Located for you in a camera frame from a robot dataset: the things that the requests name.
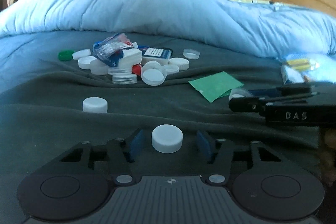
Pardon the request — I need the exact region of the white bottle cap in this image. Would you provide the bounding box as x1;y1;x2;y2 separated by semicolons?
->
151;124;183;154

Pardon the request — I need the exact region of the clear lid near duvet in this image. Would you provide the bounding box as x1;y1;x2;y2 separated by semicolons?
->
183;48;201;60

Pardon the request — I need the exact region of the white cap on blanket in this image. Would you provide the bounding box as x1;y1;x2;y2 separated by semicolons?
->
82;97;108;113

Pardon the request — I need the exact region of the clear bag with batteries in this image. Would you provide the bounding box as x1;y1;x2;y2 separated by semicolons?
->
279;53;335;84

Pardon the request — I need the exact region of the clear plastic jar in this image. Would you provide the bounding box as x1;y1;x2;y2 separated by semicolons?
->
108;67;137;85

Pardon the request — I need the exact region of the green paper sheet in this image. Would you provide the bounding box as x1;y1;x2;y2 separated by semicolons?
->
189;72;244;103

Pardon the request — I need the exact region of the light blue duvet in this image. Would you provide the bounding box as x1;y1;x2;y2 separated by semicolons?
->
1;0;335;57

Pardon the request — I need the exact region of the green bottle cap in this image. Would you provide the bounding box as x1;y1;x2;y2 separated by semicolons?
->
58;50;75;61

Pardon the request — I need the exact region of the large white open cap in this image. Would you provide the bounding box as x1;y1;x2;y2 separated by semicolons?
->
141;68;166;86

